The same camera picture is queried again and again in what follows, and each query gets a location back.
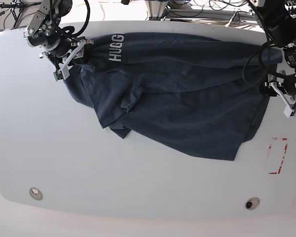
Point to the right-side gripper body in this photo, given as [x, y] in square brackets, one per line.
[60, 56]

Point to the red tape rectangle marking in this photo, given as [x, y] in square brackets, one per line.
[276, 155]

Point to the right-side robot arm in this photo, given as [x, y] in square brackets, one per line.
[44, 29]

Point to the black tripod stand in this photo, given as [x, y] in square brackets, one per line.
[15, 8]

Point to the dark blue T-shirt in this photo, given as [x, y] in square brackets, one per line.
[197, 95]

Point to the table grommet hole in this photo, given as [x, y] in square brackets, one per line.
[252, 203]
[36, 194]

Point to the left table grommet hole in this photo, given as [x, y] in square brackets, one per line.
[36, 194]

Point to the right-side wrist camera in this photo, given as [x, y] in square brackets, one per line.
[61, 75]

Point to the metal frame post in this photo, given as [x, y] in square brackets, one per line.
[156, 9]

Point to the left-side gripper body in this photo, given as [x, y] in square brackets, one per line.
[285, 86]

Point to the right table grommet hole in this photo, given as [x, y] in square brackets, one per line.
[252, 203]

